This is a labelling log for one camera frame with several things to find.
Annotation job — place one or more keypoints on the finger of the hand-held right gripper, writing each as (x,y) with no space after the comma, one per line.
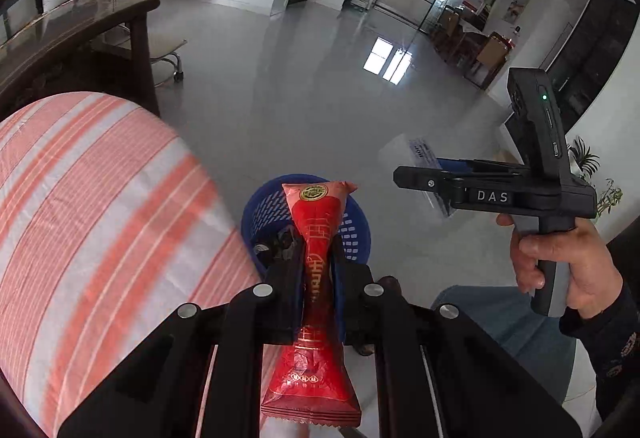
(480,165)
(425,180)

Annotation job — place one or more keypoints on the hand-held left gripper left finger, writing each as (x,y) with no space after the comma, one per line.
(285,298)

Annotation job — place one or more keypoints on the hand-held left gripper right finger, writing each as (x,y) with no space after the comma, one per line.
(341,308)

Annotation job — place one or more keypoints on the white tissue packet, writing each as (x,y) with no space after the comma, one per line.
(415,152)

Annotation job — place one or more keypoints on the red snack packet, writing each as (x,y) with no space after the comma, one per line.
(317,228)

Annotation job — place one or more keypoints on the blue plastic basket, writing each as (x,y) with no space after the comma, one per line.
(357,228)

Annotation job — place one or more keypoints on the person's right forearm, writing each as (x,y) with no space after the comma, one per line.
(610,358)

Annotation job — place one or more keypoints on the person's right hand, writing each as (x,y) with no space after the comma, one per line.
(592,268)

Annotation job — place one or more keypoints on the leafy floor plant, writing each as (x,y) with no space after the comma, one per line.
(595,172)

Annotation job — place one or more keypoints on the wooden dining chair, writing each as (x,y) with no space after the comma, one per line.
(490,60)

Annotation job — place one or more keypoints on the dark glass cabinet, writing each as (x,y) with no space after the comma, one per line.
(595,52)

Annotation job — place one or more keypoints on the person's blue jeans leg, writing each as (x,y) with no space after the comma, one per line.
(525,343)

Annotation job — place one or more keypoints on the red white striped tablecloth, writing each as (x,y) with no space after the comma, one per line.
(100,218)

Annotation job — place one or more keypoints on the small metal stool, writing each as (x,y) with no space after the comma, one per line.
(167,57)

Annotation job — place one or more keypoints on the dark wooden coffee table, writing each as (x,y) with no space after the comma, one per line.
(75,37)

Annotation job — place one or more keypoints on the wall picture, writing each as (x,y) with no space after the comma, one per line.
(517,7)

